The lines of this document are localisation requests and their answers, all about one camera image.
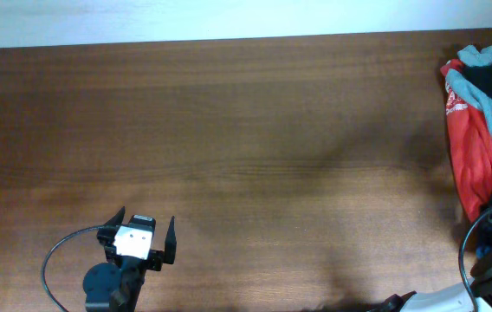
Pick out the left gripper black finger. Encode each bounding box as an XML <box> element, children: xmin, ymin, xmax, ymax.
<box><xmin>164</xmin><ymin>216</ymin><xmax>177</xmax><ymax>264</ymax></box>
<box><xmin>103</xmin><ymin>206</ymin><xmax>126</xmax><ymax>228</ymax></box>

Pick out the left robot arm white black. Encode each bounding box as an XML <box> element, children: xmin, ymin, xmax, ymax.
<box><xmin>82</xmin><ymin>208</ymin><xmax>177</xmax><ymax>312</ymax></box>

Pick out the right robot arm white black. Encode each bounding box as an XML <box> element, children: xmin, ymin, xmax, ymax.
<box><xmin>370</xmin><ymin>206</ymin><xmax>492</xmax><ymax>312</ymax></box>

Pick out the red garment with white print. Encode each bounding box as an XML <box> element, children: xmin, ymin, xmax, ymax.
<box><xmin>440</xmin><ymin>59</ymin><xmax>492</xmax><ymax>222</ymax></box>

